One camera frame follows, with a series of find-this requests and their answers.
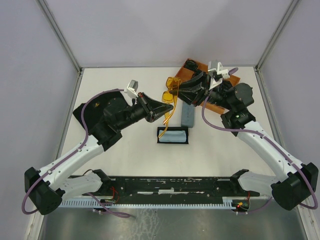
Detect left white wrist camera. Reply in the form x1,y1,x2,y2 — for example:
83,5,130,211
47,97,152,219
124,80,139,99

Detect light blue cloth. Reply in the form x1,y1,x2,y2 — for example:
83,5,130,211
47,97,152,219
159,130,187,143

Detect left aluminium frame post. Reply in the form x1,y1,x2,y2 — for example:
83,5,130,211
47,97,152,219
35,0,82,73

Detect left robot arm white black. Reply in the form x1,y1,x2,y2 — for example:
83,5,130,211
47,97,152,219
21,88,174,215

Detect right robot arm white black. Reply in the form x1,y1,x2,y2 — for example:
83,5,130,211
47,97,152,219
178,72,319,211

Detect white slotted cable duct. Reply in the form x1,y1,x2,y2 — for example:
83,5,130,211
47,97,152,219
59,197,251,209

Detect aluminium frame post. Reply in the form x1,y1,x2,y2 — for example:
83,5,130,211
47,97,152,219
255,0,301,72
35,0,82,73

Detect rolled dark tie top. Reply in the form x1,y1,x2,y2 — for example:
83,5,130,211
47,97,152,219
183,59,198,72

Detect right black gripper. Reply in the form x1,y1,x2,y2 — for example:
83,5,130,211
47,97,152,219
170,70,234,111

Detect grey-blue glasses case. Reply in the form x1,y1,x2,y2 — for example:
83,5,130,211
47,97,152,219
180,102,195,128

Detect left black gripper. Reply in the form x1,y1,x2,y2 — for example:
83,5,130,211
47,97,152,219
117,92,174,131

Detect black folded t-shirt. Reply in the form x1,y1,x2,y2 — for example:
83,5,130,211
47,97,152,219
83,91,124,132

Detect orange sunglasses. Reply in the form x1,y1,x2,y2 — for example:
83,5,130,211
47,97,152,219
158,77,182,139

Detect orange wooden divider tray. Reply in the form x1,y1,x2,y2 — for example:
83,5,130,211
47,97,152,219
175,60,240,114

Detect black glasses case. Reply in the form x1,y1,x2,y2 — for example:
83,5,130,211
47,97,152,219
156,126,189,145

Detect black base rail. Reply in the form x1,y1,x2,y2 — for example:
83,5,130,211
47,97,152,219
95,176,260,204

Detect right aluminium frame post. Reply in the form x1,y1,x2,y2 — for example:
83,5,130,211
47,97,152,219
255,0,301,72

